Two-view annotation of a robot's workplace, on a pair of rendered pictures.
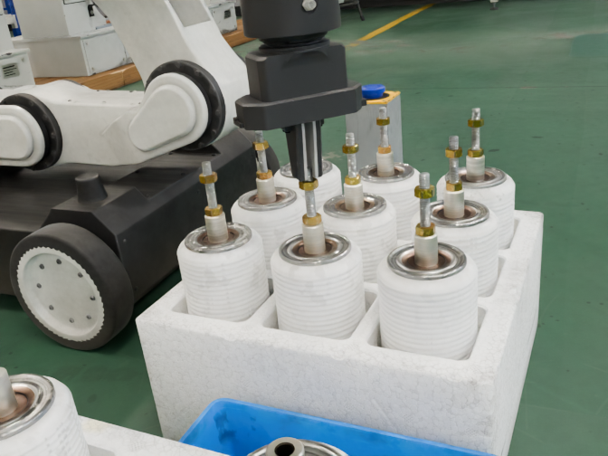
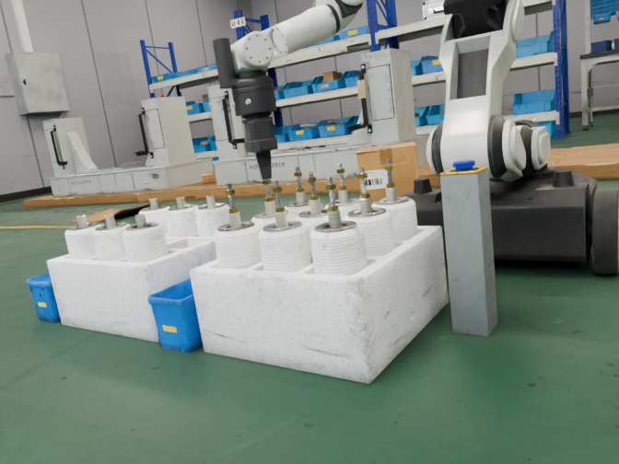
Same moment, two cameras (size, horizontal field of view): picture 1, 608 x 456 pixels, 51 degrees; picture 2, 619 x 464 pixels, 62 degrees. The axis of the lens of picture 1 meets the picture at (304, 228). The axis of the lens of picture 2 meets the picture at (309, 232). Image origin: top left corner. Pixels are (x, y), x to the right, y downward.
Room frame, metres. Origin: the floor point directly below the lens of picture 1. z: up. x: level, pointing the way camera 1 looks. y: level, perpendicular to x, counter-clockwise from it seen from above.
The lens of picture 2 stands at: (0.83, -1.11, 0.43)
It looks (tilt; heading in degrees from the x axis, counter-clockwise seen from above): 12 degrees down; 98
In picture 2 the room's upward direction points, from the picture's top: 8 degrees counter-clockwise
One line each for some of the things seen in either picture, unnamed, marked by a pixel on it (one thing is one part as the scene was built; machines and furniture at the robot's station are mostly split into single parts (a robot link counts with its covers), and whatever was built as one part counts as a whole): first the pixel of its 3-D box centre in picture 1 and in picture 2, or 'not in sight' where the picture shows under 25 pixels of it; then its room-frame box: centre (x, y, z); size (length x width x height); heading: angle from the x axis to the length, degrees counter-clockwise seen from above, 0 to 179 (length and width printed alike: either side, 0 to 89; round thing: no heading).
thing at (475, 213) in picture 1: (453, 213); (282, 226); (0.65, -0.17, 0.25); 0.08 x 0.08 x 0.01
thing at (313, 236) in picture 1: (313, 237); (270, 208); (0.60, -0.01, 0.26); 0.02 x 0.02 x 0.03
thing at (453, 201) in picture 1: (453, 203); (281, 220); (0.65, -0.17, 0.26); 0.02 x 0.02 x 0.03
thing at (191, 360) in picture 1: (363, 321); (325, 287); (0.71, -0.06, 0.09); 0.39 x 0.39 x 0.18; 63
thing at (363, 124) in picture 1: (377, 191); (470, 251); (1.00, -0.13, 0.16); 0.07 x 0.07 x 0.31; 63
